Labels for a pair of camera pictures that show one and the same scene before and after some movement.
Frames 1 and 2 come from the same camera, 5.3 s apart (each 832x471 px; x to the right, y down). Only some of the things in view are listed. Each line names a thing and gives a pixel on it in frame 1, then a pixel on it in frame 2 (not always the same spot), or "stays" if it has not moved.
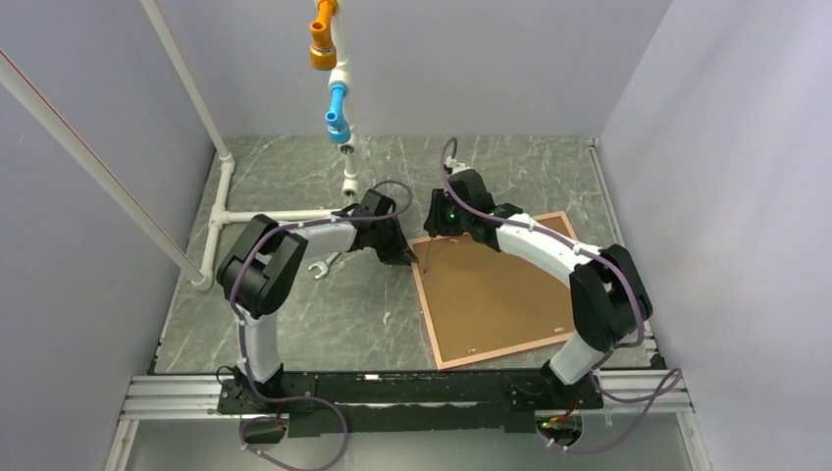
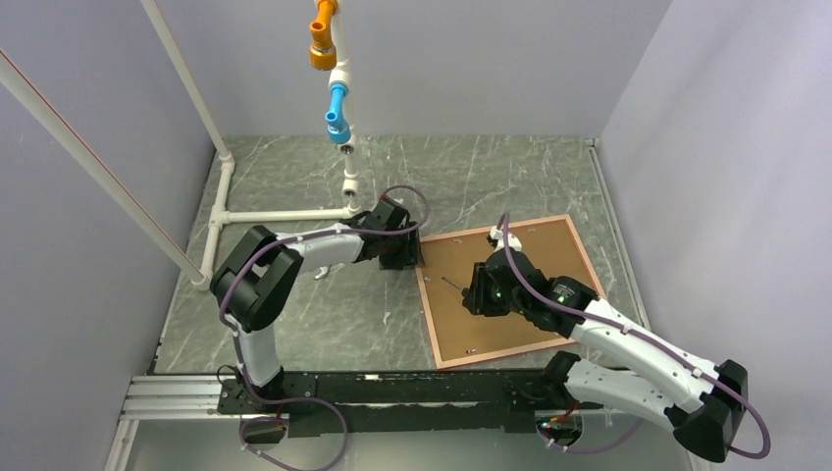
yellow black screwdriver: x=427 y=259 -> x=463 y=290
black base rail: x=340 y=403 stays
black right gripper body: x=447 y=218 -> x=490 y=300
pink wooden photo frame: x=482 y=302 stays
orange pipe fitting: x=323 y=51 stays
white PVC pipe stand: x=203 y=280 stays
